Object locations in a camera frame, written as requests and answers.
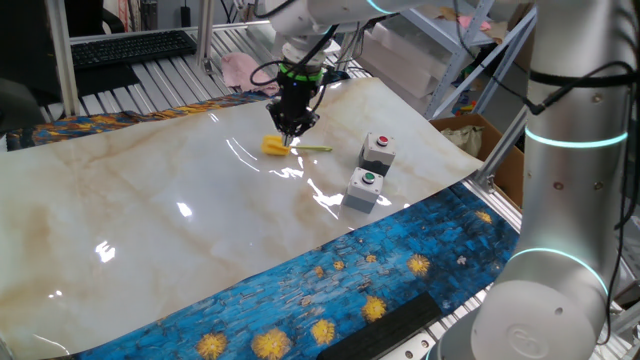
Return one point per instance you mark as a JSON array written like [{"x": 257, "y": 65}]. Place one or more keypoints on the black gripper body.
[{"x": 297, "y": 97}]

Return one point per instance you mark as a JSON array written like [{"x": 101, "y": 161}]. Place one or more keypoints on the white metal shelf rack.
[{"x": 496, "y": 75}]

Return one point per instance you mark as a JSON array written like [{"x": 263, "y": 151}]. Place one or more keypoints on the black computer monitor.
[{"x": 25, "y": 45}]

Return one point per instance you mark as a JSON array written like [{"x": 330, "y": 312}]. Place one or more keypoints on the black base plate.
[{"x": 385, "y": 330}]

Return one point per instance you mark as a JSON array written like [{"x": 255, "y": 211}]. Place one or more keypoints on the black computer keyboard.
[{"x": 132, "y": 48}]

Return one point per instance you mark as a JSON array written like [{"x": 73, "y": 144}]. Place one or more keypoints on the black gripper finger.
[
  {"x": 279, "y": 120},
  {"x": 305, "y": 127}
]

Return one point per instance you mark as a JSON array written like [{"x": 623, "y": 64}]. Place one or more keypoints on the black flat pad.
[{"x": 107, "y": 80}]

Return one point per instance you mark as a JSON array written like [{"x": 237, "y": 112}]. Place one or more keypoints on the blue starry painting cloth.
[{"x": 400, "y": 260}]

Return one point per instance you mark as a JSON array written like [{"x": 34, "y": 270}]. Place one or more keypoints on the red push button box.
[{"x": 375, "y": 157}]

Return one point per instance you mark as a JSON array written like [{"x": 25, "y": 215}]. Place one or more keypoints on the aluminium frame post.
[
  {"x": 205, "y": 35},
  {"x": 506, "y": 150},
  {"x": 62, "y": 60}
]

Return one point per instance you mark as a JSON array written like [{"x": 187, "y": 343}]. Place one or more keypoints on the yellow sponge brush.
[{"x": 272, "y": 146}]

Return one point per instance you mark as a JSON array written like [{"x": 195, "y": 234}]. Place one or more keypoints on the glossy marble pattern sheet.
[{"x": 150, "y": 200}]

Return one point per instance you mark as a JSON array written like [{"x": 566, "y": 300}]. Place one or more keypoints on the pink fluffy cloth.
[{"x": 245, "y": 72}]

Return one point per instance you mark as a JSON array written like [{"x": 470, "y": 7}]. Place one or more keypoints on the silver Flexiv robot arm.
[{"x": 565, "y": 175}]

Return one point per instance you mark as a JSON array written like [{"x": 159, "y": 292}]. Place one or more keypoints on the green push button box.
[{"x": 361, "y": 192}]

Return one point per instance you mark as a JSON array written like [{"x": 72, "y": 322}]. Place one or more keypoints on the open cardboard box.
[{"x": 510, "y": 172}]

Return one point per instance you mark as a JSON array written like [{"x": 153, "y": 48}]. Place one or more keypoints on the black power adapter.
[{"x": 185, "y": 17}]

